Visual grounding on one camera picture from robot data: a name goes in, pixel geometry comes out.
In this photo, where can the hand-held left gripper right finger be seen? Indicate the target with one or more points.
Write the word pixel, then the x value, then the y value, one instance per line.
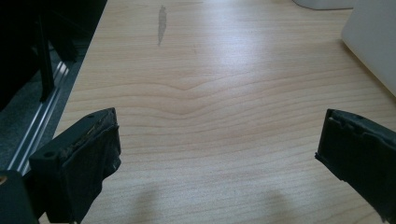
pixel 358 152

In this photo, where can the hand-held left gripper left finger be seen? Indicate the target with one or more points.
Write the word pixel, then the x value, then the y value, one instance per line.
pixel 77 161

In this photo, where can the black metal stand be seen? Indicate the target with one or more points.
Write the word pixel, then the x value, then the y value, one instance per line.
pixel 45 62

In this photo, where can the white box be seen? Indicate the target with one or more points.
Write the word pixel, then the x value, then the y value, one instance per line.
pixel 373 37

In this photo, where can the white round object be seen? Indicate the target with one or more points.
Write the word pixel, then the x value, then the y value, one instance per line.
pixel 323 3

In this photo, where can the aluminium rail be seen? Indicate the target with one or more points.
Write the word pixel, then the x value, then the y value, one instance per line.
pixel 40 118

